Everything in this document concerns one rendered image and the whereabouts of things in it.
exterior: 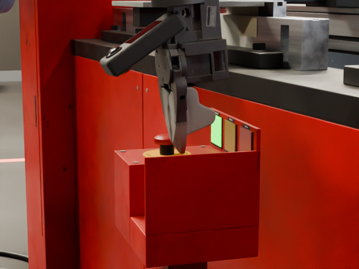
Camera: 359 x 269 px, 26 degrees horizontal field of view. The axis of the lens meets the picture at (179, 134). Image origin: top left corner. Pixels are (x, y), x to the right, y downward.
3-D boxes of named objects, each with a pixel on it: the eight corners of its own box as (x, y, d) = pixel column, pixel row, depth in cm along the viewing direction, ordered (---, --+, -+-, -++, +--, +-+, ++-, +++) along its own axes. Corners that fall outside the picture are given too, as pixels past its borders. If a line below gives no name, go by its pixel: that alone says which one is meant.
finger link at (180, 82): (190, 123, 101) (185, 55, 99) (179, 124, 101) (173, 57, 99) (180, 117, 106) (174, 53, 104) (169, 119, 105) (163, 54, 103)
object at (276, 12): (226, 14, 172) (226, 0, 172) (238, 14, 174) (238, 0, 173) (273, 16, 155) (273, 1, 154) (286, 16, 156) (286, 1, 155)
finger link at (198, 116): (221, 152, 105) (216, 84, 103) (179, 158, 103) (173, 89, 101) (213, 148, 107) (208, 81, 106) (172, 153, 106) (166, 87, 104)
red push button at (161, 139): (150, 156, 118) (150, 133, 117) (176, 155, 119) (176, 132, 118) (157, 161, 114) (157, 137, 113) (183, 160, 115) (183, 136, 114)
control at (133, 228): (115, 225, 122) (112, 111, 118) (211, 217, 126) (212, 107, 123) (146, 268, 103) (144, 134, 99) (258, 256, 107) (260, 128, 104)
